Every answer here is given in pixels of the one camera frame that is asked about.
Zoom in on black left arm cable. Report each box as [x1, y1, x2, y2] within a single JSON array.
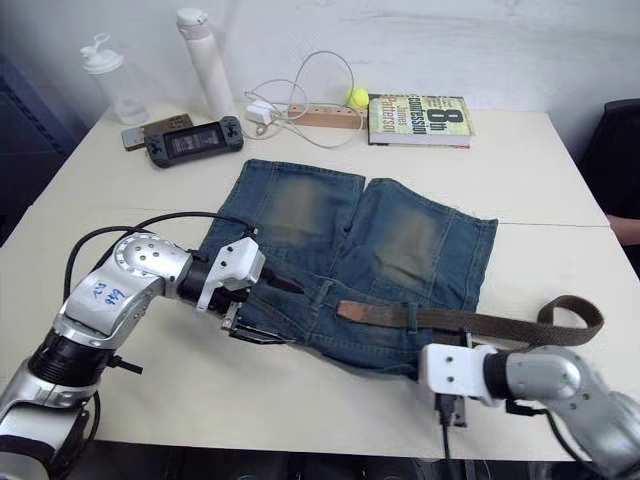
[[49, 212, 259, 479]]

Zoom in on black handheld game console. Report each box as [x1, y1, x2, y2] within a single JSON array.
[[142, 115, 246, 170]]

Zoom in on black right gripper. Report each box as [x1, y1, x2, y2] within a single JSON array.
[[449, 394, 470, 429]]

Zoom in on brown braided belt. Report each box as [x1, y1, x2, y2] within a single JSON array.
[[335, 294, 605, 347]]

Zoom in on hardcover book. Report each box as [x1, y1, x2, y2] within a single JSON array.
[[367, 93, 477, 150]]

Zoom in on white charging cable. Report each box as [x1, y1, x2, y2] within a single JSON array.
[[243, 49, 369, 150]]

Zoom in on black chair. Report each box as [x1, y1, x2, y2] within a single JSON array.
[[577, 98, 640, 224]]

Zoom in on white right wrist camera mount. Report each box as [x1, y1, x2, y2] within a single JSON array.
[[418, 343, 501, 407]]

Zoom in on clear shaker bottle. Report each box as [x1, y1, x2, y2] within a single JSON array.
[[80, 33, 150, 126]]

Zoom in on white insulated bottle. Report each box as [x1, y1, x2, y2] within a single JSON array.
[[175, 8, 237, 121]]

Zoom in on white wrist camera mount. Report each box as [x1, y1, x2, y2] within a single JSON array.
[[196, 236, 267, 312], [418, 343, 501, 407]]

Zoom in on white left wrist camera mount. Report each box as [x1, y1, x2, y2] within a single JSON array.
[[196, 236, 267, 312]]

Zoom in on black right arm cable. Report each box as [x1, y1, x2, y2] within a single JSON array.
[[435, 393, 594, 462]]

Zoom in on dark blue cabinet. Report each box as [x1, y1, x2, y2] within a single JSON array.
[[0, 49, 104, 247]]

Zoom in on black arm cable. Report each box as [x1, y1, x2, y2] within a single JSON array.
[[49, 212, 259, 479], [435, 393, 594, 462]]

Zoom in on white charger plug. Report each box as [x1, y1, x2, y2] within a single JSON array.
[[245, 101, 274, 124]]

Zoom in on wooden block with holes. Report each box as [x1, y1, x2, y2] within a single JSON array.
[[287, 103, 371, 132]]

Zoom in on blue denim shorts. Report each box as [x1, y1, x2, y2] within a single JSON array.
[[199, 158, 500, 384]]

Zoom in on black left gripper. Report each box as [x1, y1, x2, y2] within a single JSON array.
[[209, 268, 306, 347]]

